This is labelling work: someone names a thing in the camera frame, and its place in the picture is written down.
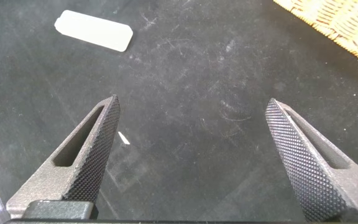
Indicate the clear plastic toothbrush case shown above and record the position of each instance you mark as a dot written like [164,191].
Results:
[95,30]

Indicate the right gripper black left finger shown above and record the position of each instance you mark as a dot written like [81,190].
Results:
[85,161]

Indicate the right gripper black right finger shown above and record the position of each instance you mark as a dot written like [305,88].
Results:
[315,168]

